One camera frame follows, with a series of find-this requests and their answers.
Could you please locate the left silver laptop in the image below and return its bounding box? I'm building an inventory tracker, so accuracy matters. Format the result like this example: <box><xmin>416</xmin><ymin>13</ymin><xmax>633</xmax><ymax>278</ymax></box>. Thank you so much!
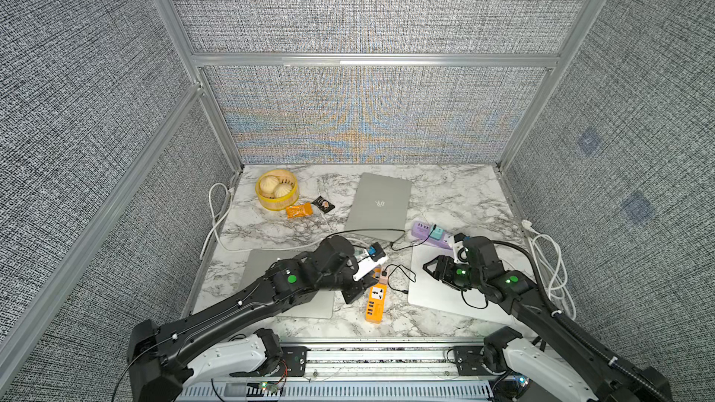
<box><xmin>236</xmin><ymin>249</ymin><xmax>336</xmax><ymax>320</ymax></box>

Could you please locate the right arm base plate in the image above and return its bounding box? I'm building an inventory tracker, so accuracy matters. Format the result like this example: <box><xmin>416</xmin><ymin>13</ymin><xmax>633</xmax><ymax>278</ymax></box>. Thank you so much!
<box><xmin>447</xmin><ymin>345</ymin><xmax>490</xmax><ymax>377</ymax></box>

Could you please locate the orange power strip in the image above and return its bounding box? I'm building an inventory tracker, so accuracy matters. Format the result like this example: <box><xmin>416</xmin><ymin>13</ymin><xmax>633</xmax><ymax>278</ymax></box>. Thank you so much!
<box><xmin>365</xmin><ymin>284</ymin><xmax>387</xmax><ymax>324</ymax></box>

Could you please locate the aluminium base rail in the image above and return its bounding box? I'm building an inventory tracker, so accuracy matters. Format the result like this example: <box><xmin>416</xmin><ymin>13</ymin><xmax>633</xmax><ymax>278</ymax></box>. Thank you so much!
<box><xmin>147</xmin><ymin>339</ymin><xmax>616</xmax><ymax>383</ymax></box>

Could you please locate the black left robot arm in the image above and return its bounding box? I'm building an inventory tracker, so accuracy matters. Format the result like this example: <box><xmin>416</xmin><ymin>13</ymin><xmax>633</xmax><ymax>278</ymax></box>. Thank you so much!
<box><xmin>123</xmin><ymin>236</ymin><xmax>387</xmax><ymax>401</ymax></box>

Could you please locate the orange snack packet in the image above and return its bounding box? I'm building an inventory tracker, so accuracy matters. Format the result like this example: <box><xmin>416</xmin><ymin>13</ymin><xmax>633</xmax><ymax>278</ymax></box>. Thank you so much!
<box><xmin>285</xmin><ymin>202</ymin><xmax>314</xmax><ymax>219</ymax></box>

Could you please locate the left steamed bun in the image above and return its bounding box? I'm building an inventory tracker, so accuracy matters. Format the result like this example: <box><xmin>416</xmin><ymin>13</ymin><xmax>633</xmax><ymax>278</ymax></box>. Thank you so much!
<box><xmin>259</xmin><ymin>175</ymin><xmax>281</xmax><ymax>197</ymax></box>

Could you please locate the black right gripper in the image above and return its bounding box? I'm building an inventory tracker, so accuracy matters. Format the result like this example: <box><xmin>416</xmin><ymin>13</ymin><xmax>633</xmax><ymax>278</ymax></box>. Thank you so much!
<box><xmin>420</xmin><ymin>254</ymin><xmax>486</xmax><ymax>293</ymax></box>

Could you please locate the purple power strip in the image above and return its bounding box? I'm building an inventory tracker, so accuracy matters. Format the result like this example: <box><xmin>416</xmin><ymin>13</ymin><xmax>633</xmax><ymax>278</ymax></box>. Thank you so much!
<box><xmin>410</xmin><ymin>221</ymin><xmax>452</xmax><ymax>251</ymax></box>

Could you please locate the right silver apple laptop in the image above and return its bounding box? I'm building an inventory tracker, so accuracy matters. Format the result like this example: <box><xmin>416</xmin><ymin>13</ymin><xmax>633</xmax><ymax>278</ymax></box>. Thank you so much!
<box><xmin>408</xmin><ymin>245</ymin><xmax>519</xmax><ymax>328</ymax></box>

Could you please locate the right steamed bun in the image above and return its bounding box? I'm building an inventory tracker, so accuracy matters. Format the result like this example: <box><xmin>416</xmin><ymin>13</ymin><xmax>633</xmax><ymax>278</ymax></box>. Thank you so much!
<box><xmin>273</xmin><ymin>182</ymin><xmax>293</xmax><ymax>198</ymax></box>

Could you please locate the white orange-strip power cord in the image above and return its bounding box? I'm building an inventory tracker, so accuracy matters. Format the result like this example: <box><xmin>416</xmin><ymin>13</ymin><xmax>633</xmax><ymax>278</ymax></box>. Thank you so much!
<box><xmin>199</xmin><ymin>181</ymin><xmax>336</xmax><ymax>262</ymax></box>

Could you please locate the rear grey laptop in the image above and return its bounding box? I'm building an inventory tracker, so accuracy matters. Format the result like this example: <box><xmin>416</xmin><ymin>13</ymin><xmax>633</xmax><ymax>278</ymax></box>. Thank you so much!
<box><xmin>344</xmin><ymin>173</ymin><xmax>413</xmax><ymax>242</ymax></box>

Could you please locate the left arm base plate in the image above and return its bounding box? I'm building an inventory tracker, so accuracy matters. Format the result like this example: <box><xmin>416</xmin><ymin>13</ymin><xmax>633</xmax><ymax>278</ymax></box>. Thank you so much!
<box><xmin>268</xmin><ymin>346</ymin><xmax>309</xmax><ymax>379</ymax></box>

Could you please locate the black snack packet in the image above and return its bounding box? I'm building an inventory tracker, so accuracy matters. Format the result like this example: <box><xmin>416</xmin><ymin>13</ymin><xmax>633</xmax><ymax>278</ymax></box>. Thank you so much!
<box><xmin>311</xmin><ymin>197</ymin><xmax>335</xmax><ymax>214</ymax></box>

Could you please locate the steamed bun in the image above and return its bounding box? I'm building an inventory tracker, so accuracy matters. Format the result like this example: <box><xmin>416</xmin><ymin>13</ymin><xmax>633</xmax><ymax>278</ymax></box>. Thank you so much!
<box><xmin>259</xmin><ymin>175</ymin><xmax>281</xmax><ymax>197</ymax></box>
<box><xmin>273</xmin><ymin>182</ymin><xmax>293</xmax><ymax>198</ymax></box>

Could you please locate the yellow bamboo steamer basket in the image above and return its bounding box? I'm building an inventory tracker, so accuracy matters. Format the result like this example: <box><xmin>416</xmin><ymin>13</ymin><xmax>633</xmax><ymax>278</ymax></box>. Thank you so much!
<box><xmin>255</xmin><ymin>169</ymin><xmax>301</xmax><ymax>211</ymax></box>

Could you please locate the white vented cable duct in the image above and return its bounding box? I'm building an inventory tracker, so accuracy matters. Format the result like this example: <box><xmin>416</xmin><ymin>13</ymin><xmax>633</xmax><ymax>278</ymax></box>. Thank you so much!
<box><xmin>178</xmin><ymin>381</ymin><xmax>493</xmax><ymax>401</ymax></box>

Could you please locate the white purple-strip power cord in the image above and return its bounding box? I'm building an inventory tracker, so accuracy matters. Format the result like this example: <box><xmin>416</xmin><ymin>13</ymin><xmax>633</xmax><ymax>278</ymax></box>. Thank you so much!
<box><xmin>520</xmin><ymin>218</ymin><xmax>577</xmax><ymax>322</ymax></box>

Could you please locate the teal charger on purple strip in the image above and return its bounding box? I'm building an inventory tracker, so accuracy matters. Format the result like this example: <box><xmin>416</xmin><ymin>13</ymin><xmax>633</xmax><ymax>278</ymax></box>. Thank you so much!
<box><xmin>429</xmin><ymin>225</ymin><xmax>444</xmax><ymax>240</ymax></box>

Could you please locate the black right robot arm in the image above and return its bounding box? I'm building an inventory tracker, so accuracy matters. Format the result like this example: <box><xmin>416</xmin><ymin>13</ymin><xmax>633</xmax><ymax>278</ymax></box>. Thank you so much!
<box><xmin>423</xmin><ymin>234</ymin><xmax>672</xmax><ymax>401</ymax></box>

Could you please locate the black cable to laptop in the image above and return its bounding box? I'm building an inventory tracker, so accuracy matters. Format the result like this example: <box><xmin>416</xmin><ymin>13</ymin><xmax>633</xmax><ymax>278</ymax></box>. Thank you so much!
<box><xmin>384</xmin><ymin>263</ymin><xmax>417</xmax><ymax>295</ymax></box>
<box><xmin>389</xmin><ymin>224</ymin><xmax>436</xmax><ymax>252</ymax></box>
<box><xmin>460</xmin><ymin>287</ymin><xmax>491</xmax><ymax>311</ymax></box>

